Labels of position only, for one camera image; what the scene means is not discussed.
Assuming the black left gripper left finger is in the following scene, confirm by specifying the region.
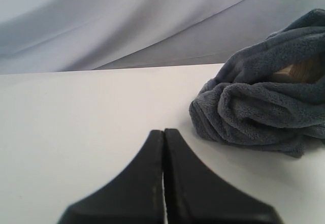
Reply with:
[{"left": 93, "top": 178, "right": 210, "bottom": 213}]
[{"left": 59, "top": 130, "right": 165, "bottom": 224}]

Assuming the light wooden cube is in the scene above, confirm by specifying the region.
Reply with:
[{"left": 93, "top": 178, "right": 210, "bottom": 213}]
[{"left": 268, "top": 56, "right": 324, "bottom": 84}]

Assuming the grey backdrop cloth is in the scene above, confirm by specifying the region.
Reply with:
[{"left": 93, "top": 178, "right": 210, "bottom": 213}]
[{"left": 1, "top": 0, "right": 324, "bottom": 74}]

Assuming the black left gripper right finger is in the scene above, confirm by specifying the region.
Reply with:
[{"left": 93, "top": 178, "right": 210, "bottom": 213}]
[{"left": 164, "top": 129, "right": 283, "bottom": 223}]

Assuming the grey fleece towel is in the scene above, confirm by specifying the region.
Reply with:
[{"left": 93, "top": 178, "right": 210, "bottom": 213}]
[{"left": 189, "top": 9, "right": 324, "bottom": 158}]

